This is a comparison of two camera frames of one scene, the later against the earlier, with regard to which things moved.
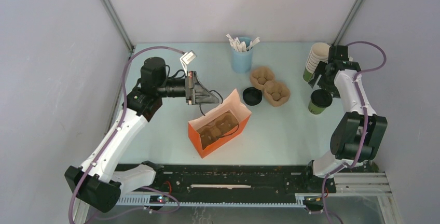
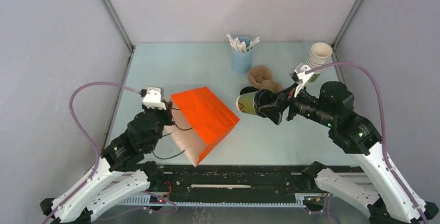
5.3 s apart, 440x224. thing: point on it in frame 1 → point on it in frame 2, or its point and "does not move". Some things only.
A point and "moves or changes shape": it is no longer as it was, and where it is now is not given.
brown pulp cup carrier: (276, 93) does not move
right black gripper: (332, 89) → (273, 112)
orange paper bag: (234, 104) → (199, 119)
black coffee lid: (320, 98) moves or changes shape
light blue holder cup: (242, 62) does not move
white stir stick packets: (241, 47) does not move
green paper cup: (315, 109) moves or changes shape
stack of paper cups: (319, 52) does not move
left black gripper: (195, 93) → (168, 112)
